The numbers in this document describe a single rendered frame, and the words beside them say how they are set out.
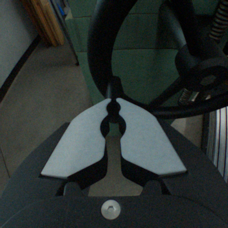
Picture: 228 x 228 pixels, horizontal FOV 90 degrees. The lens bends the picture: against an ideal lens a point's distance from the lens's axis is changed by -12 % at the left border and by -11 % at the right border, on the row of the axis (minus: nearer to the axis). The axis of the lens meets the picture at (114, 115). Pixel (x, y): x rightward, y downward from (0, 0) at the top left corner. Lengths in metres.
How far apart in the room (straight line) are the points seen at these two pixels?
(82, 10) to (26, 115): 1.14
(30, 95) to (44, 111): 0.28
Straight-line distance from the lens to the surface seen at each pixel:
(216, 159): 0.87
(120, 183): 0.92
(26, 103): 1.42
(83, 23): 0.34
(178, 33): 0.24
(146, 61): 0.40
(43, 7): 1.74
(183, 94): 0.35
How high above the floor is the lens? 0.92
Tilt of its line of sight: 63 degrees down
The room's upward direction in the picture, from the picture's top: 5 degrees counter-clockwise
